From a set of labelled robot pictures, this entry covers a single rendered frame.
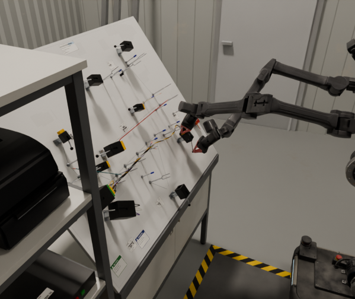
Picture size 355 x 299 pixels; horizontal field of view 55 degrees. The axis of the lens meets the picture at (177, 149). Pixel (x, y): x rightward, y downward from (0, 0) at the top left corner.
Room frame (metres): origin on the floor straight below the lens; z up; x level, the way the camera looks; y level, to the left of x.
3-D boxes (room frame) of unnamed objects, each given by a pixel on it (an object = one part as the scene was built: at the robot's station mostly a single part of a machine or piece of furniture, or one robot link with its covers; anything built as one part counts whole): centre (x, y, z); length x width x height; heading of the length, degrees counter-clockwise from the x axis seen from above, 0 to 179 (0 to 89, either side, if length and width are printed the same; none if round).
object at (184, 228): (1.65, -0.11, 0.60); 0.55 x 0.03 x 0.39; 155
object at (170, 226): (1.40, -0.01, 0.83); 1.18 x 0.06 x 0.06; 155
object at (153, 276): (1.16, 0.13, 0.60); 0.55 x 0.02 x 0.39; 155
